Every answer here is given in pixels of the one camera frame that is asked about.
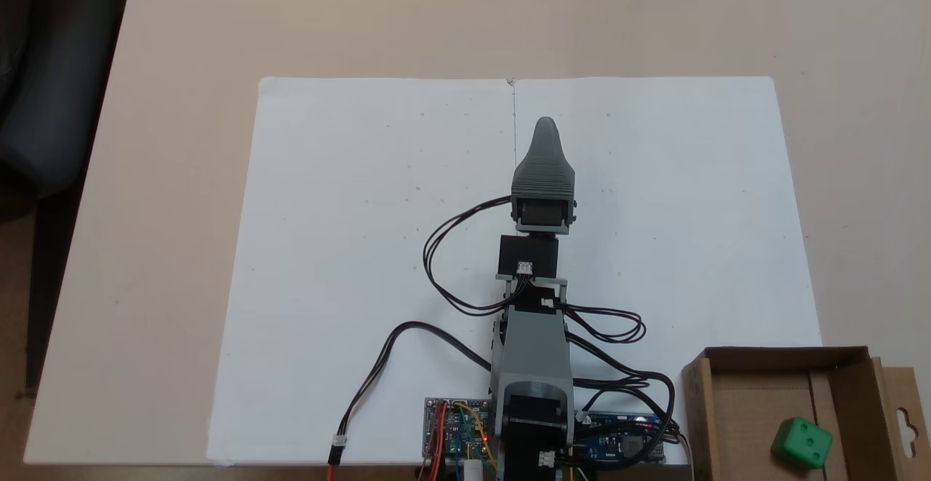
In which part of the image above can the grey curved ribbed gripper finger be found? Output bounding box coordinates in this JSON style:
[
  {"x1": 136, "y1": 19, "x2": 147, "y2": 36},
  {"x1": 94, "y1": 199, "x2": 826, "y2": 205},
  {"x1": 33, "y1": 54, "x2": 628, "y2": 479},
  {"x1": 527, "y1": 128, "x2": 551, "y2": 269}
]
[{"x1": 511, "y1": 116, "x2": 578, "y2": 199}]

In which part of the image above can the green die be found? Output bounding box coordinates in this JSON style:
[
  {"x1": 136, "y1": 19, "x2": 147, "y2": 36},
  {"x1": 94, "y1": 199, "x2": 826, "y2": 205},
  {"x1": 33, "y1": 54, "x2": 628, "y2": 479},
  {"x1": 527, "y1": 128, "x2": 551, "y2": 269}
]
[{"x1": 770, "y1": 416, "x2": 835, "y2": 472}]

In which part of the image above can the white paper sheet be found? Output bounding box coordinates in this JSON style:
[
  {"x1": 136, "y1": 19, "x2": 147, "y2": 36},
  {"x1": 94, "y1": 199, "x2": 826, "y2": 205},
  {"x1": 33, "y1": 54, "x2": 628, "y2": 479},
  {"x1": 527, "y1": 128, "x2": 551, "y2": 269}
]
[
  {"x1": 206, "y1": 77, "x2": 518, "y2": 466},
  {"x1": 509, "y1": 76, "x2": 825, "y2": 466}
]

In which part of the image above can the blue circuit board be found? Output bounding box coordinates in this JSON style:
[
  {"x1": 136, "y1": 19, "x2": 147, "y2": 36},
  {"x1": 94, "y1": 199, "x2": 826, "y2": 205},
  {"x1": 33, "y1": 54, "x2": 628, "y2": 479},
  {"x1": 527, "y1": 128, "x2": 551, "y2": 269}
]
[{"x1": 575, "y1": 411, "x2": 667, "y2": 464}]

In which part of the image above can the brown cardboard box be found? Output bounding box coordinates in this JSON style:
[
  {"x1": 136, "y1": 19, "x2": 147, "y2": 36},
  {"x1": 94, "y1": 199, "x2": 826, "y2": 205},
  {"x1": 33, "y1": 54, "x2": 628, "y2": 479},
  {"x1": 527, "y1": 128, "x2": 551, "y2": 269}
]
[{"x1": 682, "y1": 346, "x2": 931, "y2": 481}]

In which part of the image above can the dark grey chair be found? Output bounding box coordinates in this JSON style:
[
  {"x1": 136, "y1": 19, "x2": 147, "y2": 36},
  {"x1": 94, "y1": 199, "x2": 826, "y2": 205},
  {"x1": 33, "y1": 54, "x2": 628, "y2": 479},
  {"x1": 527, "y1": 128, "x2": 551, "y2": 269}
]
[{"x1": 0, "y1": 0, "x2": 137, "y2": 202}]

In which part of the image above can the black gripper motor cable loop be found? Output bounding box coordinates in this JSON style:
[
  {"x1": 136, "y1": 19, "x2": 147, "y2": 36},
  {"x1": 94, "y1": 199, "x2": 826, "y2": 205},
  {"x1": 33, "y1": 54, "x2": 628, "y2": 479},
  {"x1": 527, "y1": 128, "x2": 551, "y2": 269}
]
[{"x1": 422, "y1": 195, "x2": 530, "y2": 317}]

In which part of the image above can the black wrist motor cable loop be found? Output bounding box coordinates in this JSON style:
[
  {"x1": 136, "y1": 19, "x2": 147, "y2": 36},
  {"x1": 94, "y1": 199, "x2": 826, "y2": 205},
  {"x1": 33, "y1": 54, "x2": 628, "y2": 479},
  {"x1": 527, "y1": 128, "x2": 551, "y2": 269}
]
[{"x1": 556, "y1": 302, "x2": 647, "y2": 344}]

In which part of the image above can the black base motor cable bundle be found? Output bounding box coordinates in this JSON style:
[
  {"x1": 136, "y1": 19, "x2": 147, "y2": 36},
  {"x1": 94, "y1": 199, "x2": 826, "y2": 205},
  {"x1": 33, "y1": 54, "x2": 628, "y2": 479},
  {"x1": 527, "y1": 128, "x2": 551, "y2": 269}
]
[{"x1": 566, "y1": 330, "x2": 689, "y2": 461}]

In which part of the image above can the red orange wire bundle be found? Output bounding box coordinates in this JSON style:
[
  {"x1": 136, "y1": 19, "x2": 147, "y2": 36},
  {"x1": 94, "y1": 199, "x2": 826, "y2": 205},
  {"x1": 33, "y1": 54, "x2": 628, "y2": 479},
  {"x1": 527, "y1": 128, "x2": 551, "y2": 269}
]
[{"x1": 417, "y1": 404, "x2": 449, "y2": 481}]

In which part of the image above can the black cable with white connector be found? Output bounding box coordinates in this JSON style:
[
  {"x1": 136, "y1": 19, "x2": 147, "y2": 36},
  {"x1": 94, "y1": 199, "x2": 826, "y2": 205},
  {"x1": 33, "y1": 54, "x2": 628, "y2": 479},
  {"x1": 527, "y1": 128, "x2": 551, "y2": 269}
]
[{"x1": 326, "y1": 320, "x2": 498, "y2": 481}]

